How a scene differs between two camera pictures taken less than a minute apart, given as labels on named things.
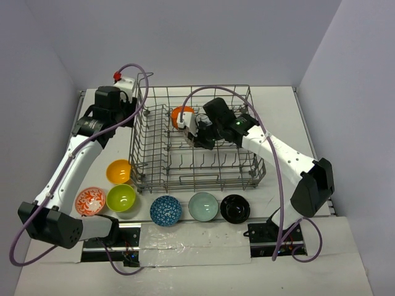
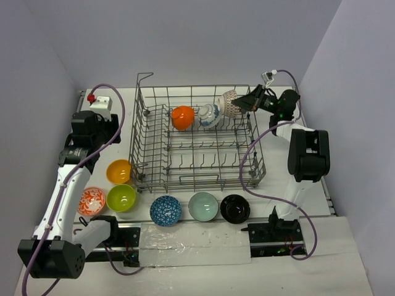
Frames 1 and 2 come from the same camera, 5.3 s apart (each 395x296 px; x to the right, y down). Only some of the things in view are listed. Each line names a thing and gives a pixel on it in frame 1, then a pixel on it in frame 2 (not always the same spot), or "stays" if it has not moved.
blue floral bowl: x=210 y=110 stays
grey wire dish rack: x=163 y=159 stays
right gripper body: x=207 y=134 -> x=268 y=103
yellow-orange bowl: x=118 y=171 stays
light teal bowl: x=203 y=206 stays
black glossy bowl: x=234 y=208 stays
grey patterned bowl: x=191 y=142 -> x=226 y=106
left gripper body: x=130 y=105 -> x=95 y=122
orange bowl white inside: x=178 y=110 stays
